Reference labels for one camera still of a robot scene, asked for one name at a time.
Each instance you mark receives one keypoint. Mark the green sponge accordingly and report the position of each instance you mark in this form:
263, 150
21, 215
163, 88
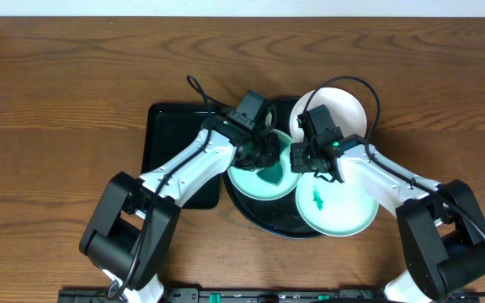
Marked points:
272, 175

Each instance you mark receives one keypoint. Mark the white plate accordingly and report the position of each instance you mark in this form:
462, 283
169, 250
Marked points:
346, 111

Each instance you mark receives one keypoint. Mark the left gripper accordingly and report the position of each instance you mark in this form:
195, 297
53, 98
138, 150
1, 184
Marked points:
261, 152

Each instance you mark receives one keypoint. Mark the black rectangular tray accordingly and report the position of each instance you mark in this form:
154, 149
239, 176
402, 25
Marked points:
171, 134

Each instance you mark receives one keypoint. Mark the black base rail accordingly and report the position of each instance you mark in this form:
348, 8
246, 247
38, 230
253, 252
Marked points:
192, 295

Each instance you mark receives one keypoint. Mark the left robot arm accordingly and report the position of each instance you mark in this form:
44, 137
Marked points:
130, 231

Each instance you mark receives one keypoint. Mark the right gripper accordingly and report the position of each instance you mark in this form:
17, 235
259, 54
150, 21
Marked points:
297, 165

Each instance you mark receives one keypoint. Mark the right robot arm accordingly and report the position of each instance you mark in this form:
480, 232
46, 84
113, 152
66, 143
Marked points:
441, 225

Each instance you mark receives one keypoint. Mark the light green plate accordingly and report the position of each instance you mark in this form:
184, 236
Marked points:
334, 209
249, 184

